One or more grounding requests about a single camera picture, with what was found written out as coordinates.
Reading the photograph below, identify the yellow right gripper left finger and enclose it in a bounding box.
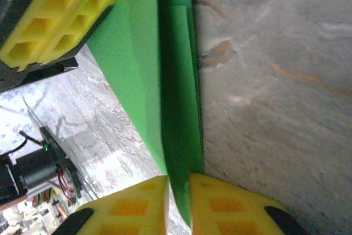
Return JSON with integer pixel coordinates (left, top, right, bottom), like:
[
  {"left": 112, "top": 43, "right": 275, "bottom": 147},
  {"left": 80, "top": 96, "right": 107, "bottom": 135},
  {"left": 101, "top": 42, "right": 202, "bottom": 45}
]
[{"left": 54, "top": 176, "right": 169, "bottom": 235}]

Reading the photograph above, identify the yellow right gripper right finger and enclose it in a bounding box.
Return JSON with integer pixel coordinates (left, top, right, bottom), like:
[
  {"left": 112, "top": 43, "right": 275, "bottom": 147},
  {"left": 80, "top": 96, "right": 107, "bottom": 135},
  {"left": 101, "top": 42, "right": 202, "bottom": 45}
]
[{"left": 189, "top": 173, "right": 309, "bottom": 235}]

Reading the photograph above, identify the green paper sheet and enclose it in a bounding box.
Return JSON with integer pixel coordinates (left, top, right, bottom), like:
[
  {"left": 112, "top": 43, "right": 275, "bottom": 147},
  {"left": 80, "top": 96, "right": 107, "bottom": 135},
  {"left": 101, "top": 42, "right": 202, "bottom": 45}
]
[{"left": 87, "top": 0, "right": 206, "bottom": 226}]

